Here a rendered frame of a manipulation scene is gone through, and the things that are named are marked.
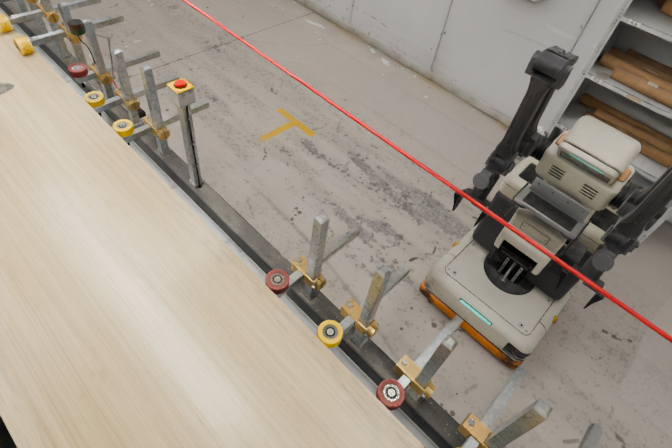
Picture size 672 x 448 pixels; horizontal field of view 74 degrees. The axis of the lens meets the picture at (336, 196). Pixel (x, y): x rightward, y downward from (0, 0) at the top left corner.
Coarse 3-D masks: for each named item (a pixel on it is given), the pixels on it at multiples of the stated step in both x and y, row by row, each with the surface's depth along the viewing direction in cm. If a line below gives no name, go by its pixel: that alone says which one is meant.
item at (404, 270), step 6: (402, 270) 164; (408, 270) 164; (396, 276) 162; (402, 276) 162; (390, 282) 160; (396, 282) 160; (390, 288) 159; (384, 294) 157; (348, 318) 148; (342, 324) 147; (348, 324) 147
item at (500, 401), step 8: (520, 368) 146; (512, 376) 144; (520, 376) 144; (512, 384) 142; (504, 392) 140; (512, 392) 140; (496, 400) 138; (504, 400) 138; (488, 408) 138; (496, 408) 136; (488, 416) 134; (496, 416) 135; (488, 424) 133; (472, 440) 129
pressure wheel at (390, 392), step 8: (384, 384) 130; (392, 384) 130; (400, 384) 130; (376, 392) 130; (384, 392) 128; (392, 392) 128; (400, 392) 129; (384, 400) 127; (392, 400) 127; (400, 400) 127; (392, 408) 127
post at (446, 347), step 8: (448, 336) 120; (440, 344) 120; (448, 344) 118; (456, 344) 119; (440, 352) 122; (448, 352) 119; (432, 360) 127; (440, 360) 124; (424, 368) 132; (432, 368) 129; (424, 376) 134; (432, 376) 131; (424, 384) 137; (408, 392) 147
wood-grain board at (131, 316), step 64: (0, 64) 207; (0, 128) 180; (64, 128) 185; (0, 192) 159; (64, 192) 163; (128, 192) 166; (0, 256) 143; (64, 256) 146; (128, 256) 148; (192, 256) 151; (0, 320) 129; (64, 320) 132; (128, 320) 134; (192, 320) 136; (256, 320) 139; (0, 384) 118; (64, 384) 120; (128, 384) 122; (192, 384) 124; (256, 384) 126; (320, 384) 128
